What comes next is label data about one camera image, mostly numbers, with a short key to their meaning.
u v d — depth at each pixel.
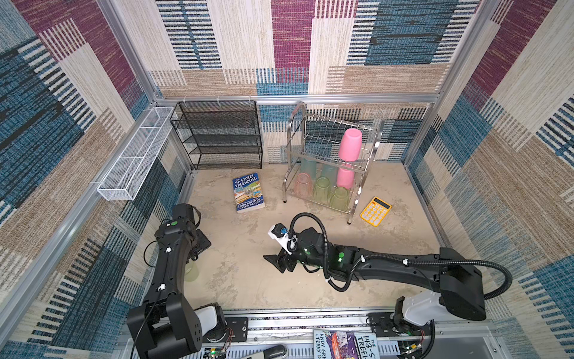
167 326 0.40
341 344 0.69
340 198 0.92
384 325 0.73
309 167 1.05
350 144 0.79
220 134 1.09
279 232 0.62
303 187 0.98
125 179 0.71
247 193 1.06
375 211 1.02
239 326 0.75
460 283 0.42
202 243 0.74
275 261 0.64
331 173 1.00
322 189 0.96
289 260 0.65
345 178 1.01
